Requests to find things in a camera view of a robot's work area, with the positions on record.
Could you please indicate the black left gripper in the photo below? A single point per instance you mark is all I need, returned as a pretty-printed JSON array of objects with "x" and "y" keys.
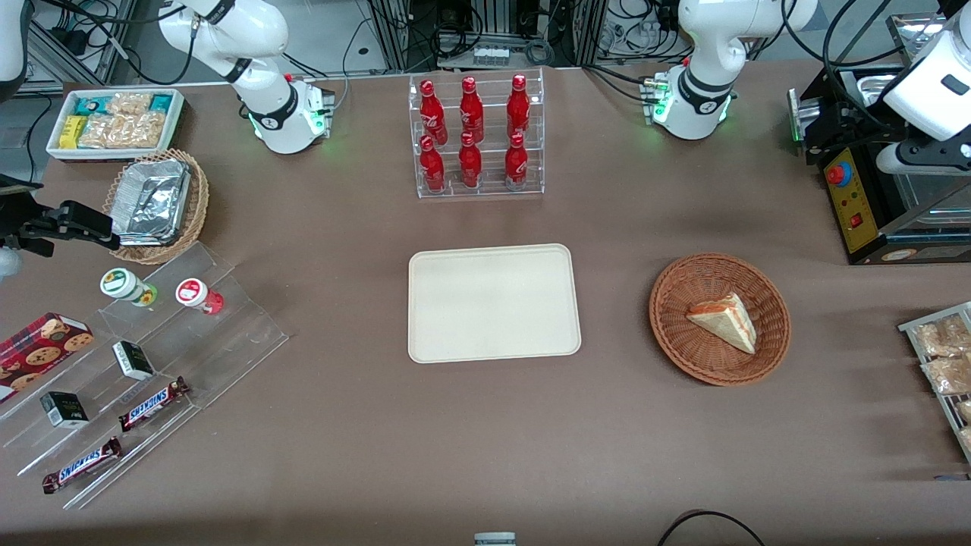
[{"x": 856, "y": 127}]

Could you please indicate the large clear cracker bag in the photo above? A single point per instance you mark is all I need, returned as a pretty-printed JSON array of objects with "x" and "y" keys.
[{"x": 121, "y": 130}]

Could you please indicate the green-lid white cup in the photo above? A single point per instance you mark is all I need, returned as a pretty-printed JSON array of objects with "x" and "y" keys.
[{"x": 121, "y": 284}]

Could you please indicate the tray of packaged snacks right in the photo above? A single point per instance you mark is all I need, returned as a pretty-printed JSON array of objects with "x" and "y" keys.
[{"x": 910, "y": 327}]

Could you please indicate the small clear cracker bag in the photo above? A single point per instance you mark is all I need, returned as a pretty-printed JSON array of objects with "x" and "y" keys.
[{"x": 129, "y": 102}]

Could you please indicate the clear acrylic stepped stand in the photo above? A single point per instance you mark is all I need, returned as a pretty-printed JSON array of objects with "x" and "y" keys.
[{"x": 227, "y": 341}]

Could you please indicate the clear acrylic bottle rack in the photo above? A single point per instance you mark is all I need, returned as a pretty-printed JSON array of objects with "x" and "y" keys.
[{"x": 489, "y": 186}]

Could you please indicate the red cola bottle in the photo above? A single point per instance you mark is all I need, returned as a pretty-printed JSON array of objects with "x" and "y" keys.
[
  {"x": 470, "y": 163},
  {"x": 432, "y": 168},
  {"x": 471, "y": 112},
  {"x": 516, "y": 163},
  {"x": 432, "y": 114},
  {"x": 518, "y": 106}
]

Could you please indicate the white power strip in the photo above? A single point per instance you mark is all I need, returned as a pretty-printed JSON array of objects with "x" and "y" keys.
[{"x": 491, "y": 55}]

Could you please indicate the clear bag of pastries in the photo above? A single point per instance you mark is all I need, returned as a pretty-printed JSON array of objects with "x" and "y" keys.
[
  {"x": 941, "y": 337},
  {"x": 966, "y": 438},
  {"x": 965, "y": 410},
  {"x": 948, "y": 375}
]

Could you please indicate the red cookie box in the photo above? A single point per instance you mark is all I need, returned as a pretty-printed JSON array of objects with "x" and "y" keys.
[{"x": 38, "y": 353}]

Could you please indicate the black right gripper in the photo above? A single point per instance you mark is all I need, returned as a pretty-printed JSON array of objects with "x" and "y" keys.
[{"x": 23, "y": 225}]

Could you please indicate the tan oval wicker basket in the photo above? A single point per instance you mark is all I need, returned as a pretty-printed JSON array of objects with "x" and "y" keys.
[{"x": 196, "y": 212}]

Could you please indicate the beige rectangular tray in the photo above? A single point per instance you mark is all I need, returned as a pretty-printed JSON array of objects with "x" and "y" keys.
[{"x": 493, "y": 303}]

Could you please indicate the white snack bin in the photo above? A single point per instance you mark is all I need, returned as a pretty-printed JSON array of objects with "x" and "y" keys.
[{"x": 178, "y": 125}]

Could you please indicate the aluminium foil tray stack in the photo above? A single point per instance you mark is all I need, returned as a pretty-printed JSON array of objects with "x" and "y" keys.
[{"x": 152, "y": 201}]

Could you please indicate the small black box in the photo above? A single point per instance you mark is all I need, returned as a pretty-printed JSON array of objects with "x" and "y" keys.
[
  {"x": 64, "y": 409},
  {"x": 133, "y": 361}
]

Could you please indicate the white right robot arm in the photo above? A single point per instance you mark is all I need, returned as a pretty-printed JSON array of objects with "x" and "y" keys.
[{"x": 258, "y": 45}]

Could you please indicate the yellow snack packet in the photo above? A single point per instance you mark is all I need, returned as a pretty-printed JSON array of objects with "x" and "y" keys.
[{"x": 72, "y": 130}]

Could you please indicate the triangle sandwich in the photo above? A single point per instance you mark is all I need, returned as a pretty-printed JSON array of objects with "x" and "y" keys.
[{"x": 728, "y": 322}]

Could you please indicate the grey metal gripper plate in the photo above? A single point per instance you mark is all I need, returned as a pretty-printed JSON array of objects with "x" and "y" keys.
[{"x": 806, "y": 114}]

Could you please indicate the aluminium frame rack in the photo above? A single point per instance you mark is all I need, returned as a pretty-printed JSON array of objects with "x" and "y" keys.
[{"x": 394, "y": 34}]

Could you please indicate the teal snack packet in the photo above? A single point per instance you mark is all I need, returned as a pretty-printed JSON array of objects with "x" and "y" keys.
[
  {"x": 162, "y": 102},
  {"x": 91, "y": 105}
]

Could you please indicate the small grey device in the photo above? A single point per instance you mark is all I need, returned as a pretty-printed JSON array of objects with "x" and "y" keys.
[{"x": 494, "y": 539}]

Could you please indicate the black machine with yellow panel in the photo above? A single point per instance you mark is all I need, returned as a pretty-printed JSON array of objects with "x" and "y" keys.
[{"x": 857, "y": 212}]

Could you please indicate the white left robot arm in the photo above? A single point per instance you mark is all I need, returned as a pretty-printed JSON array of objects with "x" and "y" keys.
[{"x": 709, "y": 45}]

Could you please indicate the round brown wicker basket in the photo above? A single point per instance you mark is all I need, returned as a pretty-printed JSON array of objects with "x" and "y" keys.
[{"x": 683, "y": 341}]

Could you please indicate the red-lid white cup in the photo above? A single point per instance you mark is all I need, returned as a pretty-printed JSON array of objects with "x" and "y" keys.
[{"x": 194, "y": 294}]

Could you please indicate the Snickers chocolate bar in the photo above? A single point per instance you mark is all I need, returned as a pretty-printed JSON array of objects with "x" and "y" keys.
[
  {"x": 152, "y": 404},
  {"x": 82, "y": 465}
]

